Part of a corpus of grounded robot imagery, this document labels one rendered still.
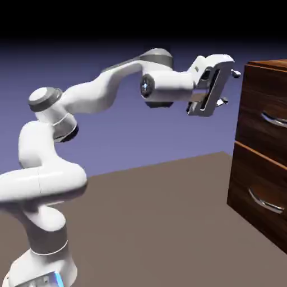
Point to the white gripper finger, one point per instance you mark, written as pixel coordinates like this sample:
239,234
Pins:
222,101
235,73

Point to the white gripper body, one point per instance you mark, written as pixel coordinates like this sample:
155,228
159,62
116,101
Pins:
220,84

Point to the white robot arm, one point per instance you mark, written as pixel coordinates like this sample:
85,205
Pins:
94,94

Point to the dark wood drawer front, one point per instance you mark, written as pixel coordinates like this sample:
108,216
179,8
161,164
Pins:
255,201
262,105

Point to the dark wood cabinet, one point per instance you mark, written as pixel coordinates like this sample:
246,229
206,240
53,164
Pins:
260,145

